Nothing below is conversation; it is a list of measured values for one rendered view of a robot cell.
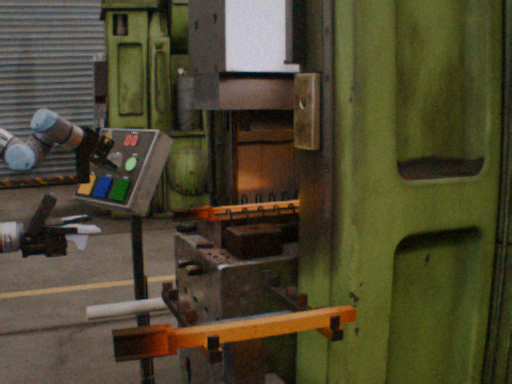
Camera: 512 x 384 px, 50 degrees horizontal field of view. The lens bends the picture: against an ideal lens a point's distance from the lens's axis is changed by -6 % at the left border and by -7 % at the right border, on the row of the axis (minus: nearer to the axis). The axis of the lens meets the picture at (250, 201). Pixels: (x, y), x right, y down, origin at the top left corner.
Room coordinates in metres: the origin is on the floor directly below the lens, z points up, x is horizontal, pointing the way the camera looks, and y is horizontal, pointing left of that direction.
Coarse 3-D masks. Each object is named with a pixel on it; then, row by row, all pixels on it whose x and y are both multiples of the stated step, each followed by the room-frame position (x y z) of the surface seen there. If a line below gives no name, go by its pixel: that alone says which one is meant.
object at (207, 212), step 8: (296, 200) 1.65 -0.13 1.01; (184, 208) 1.52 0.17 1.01; (192, 208) 1.52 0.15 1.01; (200, 208) 1.52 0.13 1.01; (208, 208) 1.52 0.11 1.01; (216, 208) 1.54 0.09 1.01; (224, 208) 1.55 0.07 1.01; (232, 208) 1.55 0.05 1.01; (240, 208) 1.56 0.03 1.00; (248, 208) 1.57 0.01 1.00; (256, 208) 1.58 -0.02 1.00; (176, 216) 1.50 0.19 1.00; (184, 216) 1.51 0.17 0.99; (192, 216) 1.52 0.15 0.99; (200, 216) 1.52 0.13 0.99; (208, 216) 1.52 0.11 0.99
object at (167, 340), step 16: (256, 320) 0.88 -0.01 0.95; (272, 320) 0.88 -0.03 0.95; (288, 320) 0.88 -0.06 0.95; (304, 320) 0.89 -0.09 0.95; (320, 320) 0.90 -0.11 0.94; (352, 320) 0.92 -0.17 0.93; (112, 336) 0.80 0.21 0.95; (128, 336) 0.80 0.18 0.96; (144, 336) 0.81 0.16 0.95; (160, 336) 0.82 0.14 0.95; (176, 336) 0.81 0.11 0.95; (192, 336) 0.83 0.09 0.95; (224, 336) 0.85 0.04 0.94; (240, 336) 0.85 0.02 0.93; (256, 336) 0.86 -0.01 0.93; (128, 352) 0.80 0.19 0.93; (144, 352) 0.81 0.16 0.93; (160, 352) 0.82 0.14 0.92; (176, 352) 0.81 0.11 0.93
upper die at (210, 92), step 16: (208, 80) 1.54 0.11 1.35; (224, 80) 1.48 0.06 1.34; (240, 80) 1.50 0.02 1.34; (256, 80) 1.51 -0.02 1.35; (272, 80) 1.53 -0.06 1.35; (288, 80) 1.55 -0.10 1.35; (208, 96) 1.54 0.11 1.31; (224, 96) 1.48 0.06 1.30; (240, 96) 1.50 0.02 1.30; (256, 96) 1.51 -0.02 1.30; (272, 96) 1.53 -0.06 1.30; (288, 96) 1.55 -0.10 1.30
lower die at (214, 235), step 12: (216, 216) 1.51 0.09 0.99; (228, 216) 1.51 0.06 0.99; (240, 216) 1.51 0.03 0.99; (252, 216) 1.51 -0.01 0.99; (264, 216) 1.52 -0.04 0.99; (276, 216) 1.54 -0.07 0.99; (288, 216) 1.55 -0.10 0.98; (204, 228) 1.59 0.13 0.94; (216, 228) 1.50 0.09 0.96; (216, 240) 1.50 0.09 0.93; (288, 240) 1.55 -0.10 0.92
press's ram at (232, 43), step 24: (192, 0) 1.66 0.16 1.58; (216, 0) 1.48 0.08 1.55; (240, 0) 1.44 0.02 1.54; (264, 0) 1.47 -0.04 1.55; (192, 24) 1.66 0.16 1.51; (216, 24) 1.48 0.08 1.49; (240, 24) 1.44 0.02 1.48; (264, 24) 1.47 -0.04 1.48; (192, 48) 1.66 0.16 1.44; (216, 48) 1.49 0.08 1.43; (240, 48) 1.44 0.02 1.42; (264, 48) 1.47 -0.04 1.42; (192, 72) 1.67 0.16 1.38; (216, 72) 1.50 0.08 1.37; (240, 72) 1.47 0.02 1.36; (264, 72) 1.48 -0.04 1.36; (288, 72) 1.50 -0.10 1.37
